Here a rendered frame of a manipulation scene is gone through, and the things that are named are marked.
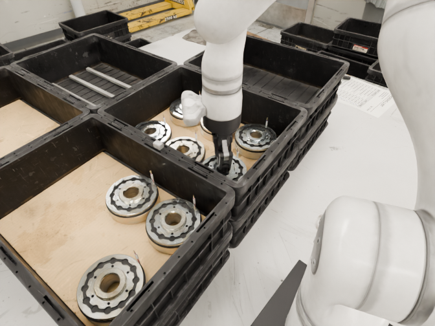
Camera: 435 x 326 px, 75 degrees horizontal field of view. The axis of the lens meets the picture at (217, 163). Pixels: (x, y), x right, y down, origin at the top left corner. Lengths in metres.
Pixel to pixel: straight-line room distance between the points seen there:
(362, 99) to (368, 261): 1.05
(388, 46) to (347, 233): 0.15
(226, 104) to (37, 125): 0.59
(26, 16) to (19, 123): 3.03
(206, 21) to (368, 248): 0.33
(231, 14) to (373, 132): 0.78
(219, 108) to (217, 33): 0.13
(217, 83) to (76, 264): 0.40
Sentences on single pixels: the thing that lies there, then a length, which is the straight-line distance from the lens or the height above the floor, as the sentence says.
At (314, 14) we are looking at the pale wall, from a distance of 3.78.
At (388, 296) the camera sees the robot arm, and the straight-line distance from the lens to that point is 0.25.
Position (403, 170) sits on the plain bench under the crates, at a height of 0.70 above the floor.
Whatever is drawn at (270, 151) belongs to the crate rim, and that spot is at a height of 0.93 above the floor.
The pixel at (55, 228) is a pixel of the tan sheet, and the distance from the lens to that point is 0.64.
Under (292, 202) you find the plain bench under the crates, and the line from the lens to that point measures 0.78.
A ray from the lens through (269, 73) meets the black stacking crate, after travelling 1.05.
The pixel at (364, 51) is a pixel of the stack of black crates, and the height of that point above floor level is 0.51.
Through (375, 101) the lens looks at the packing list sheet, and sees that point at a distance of 1.27.
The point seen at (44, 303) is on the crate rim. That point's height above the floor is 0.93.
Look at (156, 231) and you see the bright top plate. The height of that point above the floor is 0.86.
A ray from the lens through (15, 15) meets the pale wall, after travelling 3.91.
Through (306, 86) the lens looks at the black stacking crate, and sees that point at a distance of 1.00.
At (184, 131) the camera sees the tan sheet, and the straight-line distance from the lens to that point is 0.76.
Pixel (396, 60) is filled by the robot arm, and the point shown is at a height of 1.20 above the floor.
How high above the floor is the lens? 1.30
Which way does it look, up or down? 45 degrees down
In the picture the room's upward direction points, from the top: straight up
